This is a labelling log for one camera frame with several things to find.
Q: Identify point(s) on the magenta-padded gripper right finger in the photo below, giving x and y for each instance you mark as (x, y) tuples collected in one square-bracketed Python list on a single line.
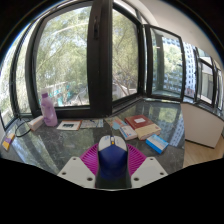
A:
[(148, 170)]

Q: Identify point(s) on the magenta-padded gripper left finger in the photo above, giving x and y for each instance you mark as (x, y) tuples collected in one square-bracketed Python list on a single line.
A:
[(75, 170)]

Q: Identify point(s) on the blue and white computer mouse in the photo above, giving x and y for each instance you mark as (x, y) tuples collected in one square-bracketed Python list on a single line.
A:
[(112, 160)]

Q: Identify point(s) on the blue and white box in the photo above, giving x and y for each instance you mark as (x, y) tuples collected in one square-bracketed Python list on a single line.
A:
[(156, 143)]

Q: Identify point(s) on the cream book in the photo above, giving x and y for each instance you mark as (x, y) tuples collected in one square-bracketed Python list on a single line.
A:
[(149, 131)]

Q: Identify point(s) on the white booklet with dark picture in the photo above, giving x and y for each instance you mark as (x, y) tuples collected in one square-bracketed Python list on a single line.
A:
[(69, 125)]

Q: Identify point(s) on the pale printed paper sheet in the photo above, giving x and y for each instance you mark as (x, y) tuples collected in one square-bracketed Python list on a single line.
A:
[(91, 123)]

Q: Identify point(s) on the red hardcover book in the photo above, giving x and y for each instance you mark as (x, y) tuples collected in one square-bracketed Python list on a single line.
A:
[(138, 121)]

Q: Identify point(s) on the teal booklet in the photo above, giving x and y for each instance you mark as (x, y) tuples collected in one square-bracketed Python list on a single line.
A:
[(115, 122)]

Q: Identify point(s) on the white and orange carton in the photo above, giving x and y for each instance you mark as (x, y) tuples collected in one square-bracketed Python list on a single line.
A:
[(35, 123)]

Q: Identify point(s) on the purple detergent bottle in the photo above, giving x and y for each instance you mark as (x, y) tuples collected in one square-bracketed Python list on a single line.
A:
[(49, 111)]

